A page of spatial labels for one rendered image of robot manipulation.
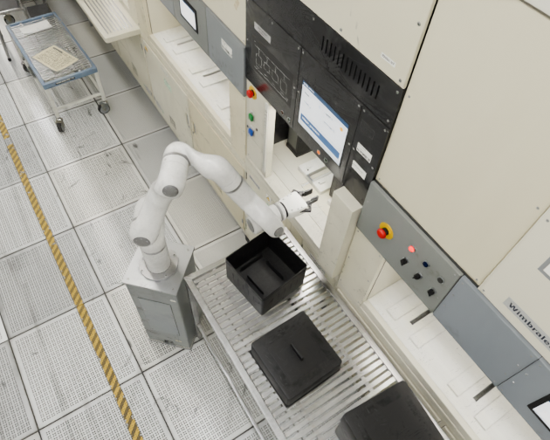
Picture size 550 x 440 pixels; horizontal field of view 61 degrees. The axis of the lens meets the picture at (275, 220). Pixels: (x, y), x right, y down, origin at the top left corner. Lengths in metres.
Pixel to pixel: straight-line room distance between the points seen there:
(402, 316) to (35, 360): 2.13
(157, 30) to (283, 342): 2.40
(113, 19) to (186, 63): 0.80
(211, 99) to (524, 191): 2.14
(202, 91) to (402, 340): 1.90
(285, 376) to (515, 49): 1.45
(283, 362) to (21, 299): 1.94
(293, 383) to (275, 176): 1.10
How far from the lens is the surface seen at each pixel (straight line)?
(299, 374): 2.04
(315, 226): 2.37
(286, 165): 2.61
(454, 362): 2.22
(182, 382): 2.94
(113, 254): 3.39
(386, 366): 2.23
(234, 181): 1.75
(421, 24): 1.32
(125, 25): 3.82
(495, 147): 1.28
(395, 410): 1.92
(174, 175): 1.70
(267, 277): 2.31
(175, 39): 3.52
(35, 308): 3.36
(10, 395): 3.19
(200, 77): 3.19
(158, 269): 2.32
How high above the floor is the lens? 2.80
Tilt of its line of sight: 55 degrees down
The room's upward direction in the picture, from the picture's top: 5 degrees clockwise
